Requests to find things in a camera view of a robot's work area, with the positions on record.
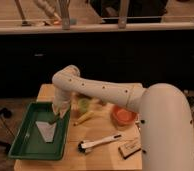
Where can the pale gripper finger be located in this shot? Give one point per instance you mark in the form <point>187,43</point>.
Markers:
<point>63,111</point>

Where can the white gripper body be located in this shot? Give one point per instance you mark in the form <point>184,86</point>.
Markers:
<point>61,97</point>

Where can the green pepper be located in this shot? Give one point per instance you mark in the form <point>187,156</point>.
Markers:
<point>54,120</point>

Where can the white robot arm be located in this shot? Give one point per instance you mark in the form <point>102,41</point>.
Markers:
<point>167,134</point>

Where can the green plastic tray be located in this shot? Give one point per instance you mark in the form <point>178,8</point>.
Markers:
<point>29,143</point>

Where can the green plastic cup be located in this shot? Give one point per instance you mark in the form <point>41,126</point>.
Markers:
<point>83,105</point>

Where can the grey cloth piece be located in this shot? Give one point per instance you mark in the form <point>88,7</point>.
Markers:
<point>47,131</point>

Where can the orange bowl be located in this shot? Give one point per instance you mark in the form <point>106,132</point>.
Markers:
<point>122,117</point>

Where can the wooden block brush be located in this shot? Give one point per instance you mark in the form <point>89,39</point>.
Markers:
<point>128,149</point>

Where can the white handled brush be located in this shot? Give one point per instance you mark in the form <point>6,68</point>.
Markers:
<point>86,146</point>

